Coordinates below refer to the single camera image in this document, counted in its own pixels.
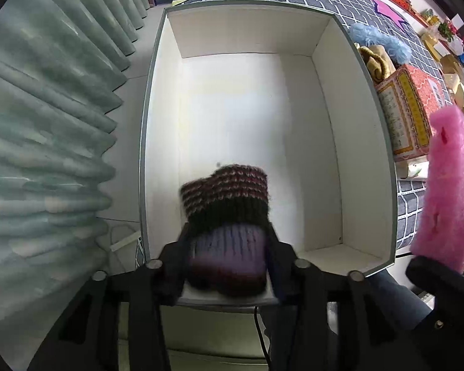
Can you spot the light blue fluffy item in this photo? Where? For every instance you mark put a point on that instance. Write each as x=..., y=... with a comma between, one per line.
x=386, y=42

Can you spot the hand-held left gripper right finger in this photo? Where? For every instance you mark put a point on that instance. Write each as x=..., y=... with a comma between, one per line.
x=282, y=266

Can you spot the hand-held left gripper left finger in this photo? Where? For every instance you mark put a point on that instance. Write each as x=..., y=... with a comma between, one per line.
x=174, y=268

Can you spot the pale green curtain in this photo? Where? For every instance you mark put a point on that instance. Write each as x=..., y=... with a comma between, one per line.
x=42, y=123

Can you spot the striped knit hat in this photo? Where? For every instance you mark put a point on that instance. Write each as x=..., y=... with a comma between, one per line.
x=226, y=208

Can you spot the red patterned carton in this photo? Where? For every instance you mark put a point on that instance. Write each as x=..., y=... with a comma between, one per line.
x=410, y=112

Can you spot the white power strip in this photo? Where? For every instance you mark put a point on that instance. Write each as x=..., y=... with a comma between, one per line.
x=124, y=242

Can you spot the pink fluffy plush item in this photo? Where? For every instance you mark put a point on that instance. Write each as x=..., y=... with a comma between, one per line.
x=450, y=185

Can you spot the tan fleece item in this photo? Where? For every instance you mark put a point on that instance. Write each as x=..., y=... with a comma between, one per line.
x=377, y=65

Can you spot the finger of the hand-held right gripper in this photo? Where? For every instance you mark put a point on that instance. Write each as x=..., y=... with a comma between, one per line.
x=448, y=305

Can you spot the white storage box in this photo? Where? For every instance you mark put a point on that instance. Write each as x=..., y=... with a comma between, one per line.
x=239, y=116

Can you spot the small cream cloth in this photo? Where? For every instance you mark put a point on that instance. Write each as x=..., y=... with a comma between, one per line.
x=414, y=170

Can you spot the red shelf with assorted items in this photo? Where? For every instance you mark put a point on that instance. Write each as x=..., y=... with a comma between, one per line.
x=444, y=31

